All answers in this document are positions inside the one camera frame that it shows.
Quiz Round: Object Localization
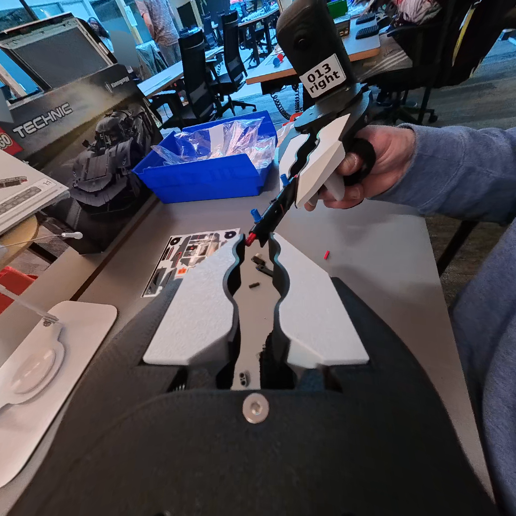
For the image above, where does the white office table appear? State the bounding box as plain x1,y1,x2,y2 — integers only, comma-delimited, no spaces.
137,44,226,97

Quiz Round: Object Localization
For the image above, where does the red plastic bin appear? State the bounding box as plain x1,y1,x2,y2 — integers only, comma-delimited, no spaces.
0,265,38,315

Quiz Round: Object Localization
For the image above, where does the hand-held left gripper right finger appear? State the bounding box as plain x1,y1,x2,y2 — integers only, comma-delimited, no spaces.
260,232,370,390

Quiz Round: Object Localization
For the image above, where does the lego instruction booklet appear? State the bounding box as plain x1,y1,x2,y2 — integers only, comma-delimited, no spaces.
0,149,70,235

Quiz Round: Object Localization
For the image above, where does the lego sticker sheet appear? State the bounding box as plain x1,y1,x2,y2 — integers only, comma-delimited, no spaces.
141,229,242,298

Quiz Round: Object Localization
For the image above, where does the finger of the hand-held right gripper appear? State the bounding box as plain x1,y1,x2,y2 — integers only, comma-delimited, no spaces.
277,132,320,187
295,114,351,209

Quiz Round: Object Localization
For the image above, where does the blue plastic bin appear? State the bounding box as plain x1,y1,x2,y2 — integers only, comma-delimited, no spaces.
132,110,280,204

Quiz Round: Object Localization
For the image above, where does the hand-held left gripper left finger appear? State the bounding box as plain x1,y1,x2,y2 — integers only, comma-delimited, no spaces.
142,233,246,390

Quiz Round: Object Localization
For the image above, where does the black lego set box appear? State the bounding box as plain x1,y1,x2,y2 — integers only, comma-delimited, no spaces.
0,73,164,255

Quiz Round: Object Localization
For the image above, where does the wooden office desk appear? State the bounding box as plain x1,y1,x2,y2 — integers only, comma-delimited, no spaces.
246,16,413,86

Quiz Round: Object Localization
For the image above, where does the black office chair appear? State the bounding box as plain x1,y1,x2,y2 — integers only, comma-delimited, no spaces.
375,0,516,126
177,29,226,123
217,10,257,117

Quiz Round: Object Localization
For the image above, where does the person's right forearm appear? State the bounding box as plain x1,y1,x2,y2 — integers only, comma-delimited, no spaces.
373,123,516,226

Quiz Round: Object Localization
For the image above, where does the black lego beam assembly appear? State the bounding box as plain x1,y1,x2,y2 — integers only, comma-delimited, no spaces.
246,173,301,248

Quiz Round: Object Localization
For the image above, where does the black coiled cable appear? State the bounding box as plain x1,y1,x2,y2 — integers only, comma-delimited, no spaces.
271,83,304,121

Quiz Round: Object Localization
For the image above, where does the person's blue clothing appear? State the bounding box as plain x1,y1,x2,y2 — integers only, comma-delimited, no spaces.
449,226,516,516

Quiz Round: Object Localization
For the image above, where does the grey equipment case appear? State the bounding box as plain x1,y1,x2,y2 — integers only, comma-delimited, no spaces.
0,12,118,99

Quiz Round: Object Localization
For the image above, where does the person's right hand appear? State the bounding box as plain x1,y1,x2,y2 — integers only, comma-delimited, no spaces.
304,124,417,211

